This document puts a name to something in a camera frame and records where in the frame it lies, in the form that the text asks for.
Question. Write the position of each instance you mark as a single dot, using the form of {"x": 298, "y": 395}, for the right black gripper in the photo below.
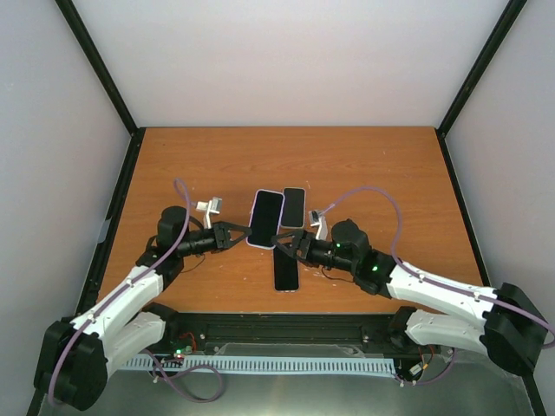
{"x": 304, "y": 240}

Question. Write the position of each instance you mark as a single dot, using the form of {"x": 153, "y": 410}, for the green led controller board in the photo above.
{"x": 181, "y": 349}

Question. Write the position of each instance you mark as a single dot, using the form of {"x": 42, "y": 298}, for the black frame post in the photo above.
{"x": 500, "y": 30}
{"x": 80, "y": 31}

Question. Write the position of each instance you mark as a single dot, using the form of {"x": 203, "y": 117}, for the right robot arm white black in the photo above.
{"x": 503, "y": 324}

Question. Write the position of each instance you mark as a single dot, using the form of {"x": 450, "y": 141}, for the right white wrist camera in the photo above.
{"x": 318, "y": 220}

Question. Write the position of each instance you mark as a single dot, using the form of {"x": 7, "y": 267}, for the purple phone case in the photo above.
{"x": 251, "y": 216}

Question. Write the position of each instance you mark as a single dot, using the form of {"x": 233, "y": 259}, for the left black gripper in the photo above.
{"x": 222, "y": 235}

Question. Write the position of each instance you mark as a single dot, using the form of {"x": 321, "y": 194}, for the black phone pink edge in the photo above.
{"x": 286, "y": 273}

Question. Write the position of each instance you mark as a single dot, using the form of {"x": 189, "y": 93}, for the light blue cable duct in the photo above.
{"x": 378, "y": 367}

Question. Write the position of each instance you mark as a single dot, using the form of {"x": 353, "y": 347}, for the left black frame post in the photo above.
{"x": 80, "y": 31}

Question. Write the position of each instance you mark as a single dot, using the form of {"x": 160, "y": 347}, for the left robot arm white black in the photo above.
{"x": 78, "y": 355}

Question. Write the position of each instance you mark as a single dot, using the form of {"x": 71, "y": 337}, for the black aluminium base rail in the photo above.
{"x": 282, "y": 331}

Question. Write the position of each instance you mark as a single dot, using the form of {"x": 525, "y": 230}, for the right black frame post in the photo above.
{"x": 500, "y": 30}

